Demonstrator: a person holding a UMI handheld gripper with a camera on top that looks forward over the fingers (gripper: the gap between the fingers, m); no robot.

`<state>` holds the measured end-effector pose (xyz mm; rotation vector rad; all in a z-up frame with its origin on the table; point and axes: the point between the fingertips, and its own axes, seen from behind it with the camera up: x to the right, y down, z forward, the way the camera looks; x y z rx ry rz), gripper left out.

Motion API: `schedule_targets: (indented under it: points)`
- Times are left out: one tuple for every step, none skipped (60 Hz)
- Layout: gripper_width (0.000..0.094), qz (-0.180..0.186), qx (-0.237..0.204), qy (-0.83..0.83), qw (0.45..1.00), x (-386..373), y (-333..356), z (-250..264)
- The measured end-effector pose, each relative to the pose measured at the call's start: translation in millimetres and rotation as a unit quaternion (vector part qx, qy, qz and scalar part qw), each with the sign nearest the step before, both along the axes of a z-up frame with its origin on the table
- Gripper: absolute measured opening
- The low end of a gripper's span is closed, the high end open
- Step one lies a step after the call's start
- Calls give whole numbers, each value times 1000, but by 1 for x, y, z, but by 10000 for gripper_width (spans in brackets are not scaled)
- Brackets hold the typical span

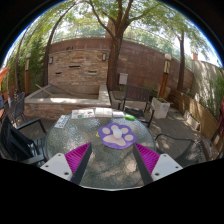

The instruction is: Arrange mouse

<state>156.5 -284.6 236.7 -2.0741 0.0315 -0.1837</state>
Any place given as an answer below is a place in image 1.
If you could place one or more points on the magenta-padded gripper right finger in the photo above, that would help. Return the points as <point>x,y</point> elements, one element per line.
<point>146,157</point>

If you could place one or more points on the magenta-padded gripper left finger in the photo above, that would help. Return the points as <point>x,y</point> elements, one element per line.
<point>78,157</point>

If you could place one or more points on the purple paw-shaped mouse pad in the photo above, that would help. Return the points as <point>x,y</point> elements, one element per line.
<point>128,137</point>

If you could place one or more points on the yellow paper note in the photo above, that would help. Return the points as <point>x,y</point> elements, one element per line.
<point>97,134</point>

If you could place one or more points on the black-and-white printed card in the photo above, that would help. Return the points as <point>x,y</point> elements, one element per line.
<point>62,121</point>

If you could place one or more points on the colourful printed sheet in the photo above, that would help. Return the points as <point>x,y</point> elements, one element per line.
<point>82,114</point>

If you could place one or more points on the small green packet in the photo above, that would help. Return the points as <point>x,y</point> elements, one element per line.
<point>130,117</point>

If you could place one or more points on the black metal armchair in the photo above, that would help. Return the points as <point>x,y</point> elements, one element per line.
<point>15,143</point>
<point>196,150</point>

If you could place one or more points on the white square planter box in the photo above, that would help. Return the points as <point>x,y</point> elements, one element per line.
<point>160,108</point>

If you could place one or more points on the small white box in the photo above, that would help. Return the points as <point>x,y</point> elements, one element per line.
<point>118,114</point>

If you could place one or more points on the white open booklet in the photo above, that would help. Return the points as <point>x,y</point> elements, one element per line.
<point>103,112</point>

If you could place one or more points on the stone raised basin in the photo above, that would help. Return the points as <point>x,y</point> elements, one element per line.
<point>63,101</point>

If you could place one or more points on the low white planter box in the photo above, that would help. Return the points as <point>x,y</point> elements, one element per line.
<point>192,120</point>

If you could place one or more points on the dark wooden slatted armchair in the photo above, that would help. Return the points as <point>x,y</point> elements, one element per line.
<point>136,94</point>

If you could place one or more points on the wooden slat fence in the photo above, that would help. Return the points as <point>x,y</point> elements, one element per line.
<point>200,113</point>

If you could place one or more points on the wooden plank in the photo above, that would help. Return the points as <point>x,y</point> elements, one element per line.
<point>43,90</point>

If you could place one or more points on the black mesh metal chair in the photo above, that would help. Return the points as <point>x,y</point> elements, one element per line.
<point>17,106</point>

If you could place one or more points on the slim leaning tree trunk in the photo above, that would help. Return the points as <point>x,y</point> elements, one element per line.
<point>45,66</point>

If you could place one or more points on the thin dark tree trunk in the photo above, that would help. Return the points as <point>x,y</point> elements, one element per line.
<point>181,66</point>

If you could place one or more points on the large tree trunk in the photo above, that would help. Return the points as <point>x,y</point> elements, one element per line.
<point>114,63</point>

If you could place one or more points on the orange canopy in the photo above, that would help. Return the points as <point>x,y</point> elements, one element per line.
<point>3,75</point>

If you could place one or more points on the wooden lamp post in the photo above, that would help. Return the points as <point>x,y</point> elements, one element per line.
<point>164,83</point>
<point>27,78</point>

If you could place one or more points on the white wall utility box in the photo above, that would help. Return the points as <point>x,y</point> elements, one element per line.
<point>123,78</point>

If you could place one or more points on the black wall lamp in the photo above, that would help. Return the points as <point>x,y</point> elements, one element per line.
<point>104,56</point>
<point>51,60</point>

